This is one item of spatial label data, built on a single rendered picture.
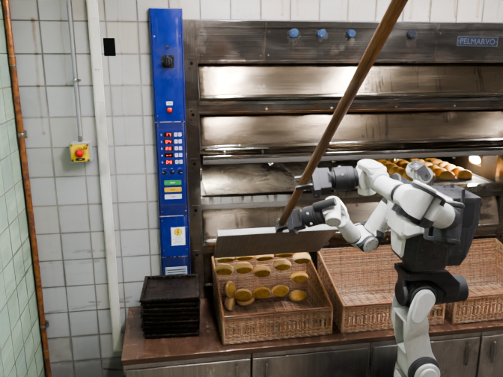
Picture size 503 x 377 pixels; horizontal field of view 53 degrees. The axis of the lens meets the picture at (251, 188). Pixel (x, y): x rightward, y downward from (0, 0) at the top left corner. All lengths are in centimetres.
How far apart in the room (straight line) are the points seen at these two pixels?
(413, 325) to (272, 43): 153
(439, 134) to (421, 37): 55
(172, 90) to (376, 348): 165
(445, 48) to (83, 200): 212
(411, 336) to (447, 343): 65
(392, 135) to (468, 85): 51
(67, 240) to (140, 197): 45
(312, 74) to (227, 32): 50
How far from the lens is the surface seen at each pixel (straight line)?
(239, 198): 280
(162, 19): 265
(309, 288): 294
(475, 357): 304
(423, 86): 301
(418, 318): 222
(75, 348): 317
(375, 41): 118
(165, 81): 265
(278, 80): 274
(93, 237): 286
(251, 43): 273
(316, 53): 280
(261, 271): 276
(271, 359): 260
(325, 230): 235
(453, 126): 315
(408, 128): 301
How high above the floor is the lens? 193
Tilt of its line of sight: 15 degrees down
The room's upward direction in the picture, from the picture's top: straight up
